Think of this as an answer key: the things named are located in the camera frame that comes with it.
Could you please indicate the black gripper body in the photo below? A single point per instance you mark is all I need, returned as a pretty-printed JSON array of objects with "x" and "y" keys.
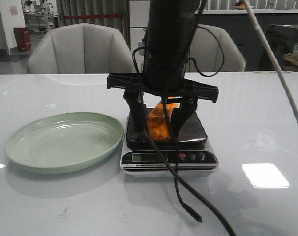
[{"x": 190, "y": 90}]

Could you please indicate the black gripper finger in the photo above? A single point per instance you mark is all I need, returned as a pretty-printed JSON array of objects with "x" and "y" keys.
[
  {"x": 180, "y": 115},
  {"x": 132, "y": 97}
]

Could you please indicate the orange corn cob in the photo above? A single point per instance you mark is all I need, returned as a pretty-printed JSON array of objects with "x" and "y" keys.
[{"x": 157, "y": 124}]

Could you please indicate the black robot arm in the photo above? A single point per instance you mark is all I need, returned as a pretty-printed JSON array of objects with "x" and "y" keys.
[{"x": 160, "y": 98}]

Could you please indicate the black silver electronic kitchen scale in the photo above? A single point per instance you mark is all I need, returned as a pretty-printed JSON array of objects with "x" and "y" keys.
[{"x": 196, "y": 156}]

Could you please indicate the right grey upholstered chair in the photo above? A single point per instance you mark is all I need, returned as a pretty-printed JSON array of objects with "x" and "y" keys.
[{"x": 214, "y": 50}]

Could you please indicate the grey upholstered chair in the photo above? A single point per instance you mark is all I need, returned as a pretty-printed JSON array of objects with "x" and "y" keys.
[
  {"x": 81, "y": 49},
  {"x": 214, "y": 50}
]

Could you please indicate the pale green round plate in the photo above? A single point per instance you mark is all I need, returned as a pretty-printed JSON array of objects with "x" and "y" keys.
[{"x": 64, "y": 143}]

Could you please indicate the dark grey counter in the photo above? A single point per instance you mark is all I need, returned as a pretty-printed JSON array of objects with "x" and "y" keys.
[{"x": 239, "y": 27}]

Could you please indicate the left grey upholstered chair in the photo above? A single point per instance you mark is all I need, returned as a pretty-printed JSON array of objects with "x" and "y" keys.
[{"x": 81, "y": 49}]

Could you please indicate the white cabinet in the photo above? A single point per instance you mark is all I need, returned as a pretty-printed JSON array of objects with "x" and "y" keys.
[{"x": 139, "y": 16}]

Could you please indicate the fruit bowl on counter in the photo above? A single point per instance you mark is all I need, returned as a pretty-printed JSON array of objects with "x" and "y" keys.
[{"x": 239, "y": 5}]

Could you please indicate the black appliance at right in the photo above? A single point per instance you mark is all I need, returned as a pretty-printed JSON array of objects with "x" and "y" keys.
[{"x": 283, "y": 39}]

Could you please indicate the beige cushion at right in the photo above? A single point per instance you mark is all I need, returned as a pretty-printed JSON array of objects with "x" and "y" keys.
[{"x": 291, "y": 62}]

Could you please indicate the red trash bin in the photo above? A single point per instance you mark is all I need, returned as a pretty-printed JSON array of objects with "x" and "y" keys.
[{"x": 22, "y": 38}]

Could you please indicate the pink wall notice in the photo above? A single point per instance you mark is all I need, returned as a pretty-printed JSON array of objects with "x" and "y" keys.
[{"x": 14, "y": 10}]

